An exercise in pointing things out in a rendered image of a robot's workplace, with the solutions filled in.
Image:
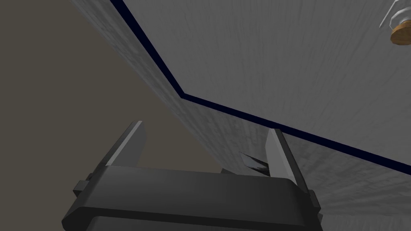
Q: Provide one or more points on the brown and silver door knob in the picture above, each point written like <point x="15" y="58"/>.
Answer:
<point x="401" y="29"/>

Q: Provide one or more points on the grey door leaf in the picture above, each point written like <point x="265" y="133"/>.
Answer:
<point x="276" y="61"/>

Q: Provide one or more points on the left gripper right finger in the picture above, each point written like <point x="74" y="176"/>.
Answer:
<point x="282" y="157"/>

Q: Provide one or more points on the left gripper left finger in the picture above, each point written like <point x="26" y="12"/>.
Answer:
<point x="128" y="147"/>

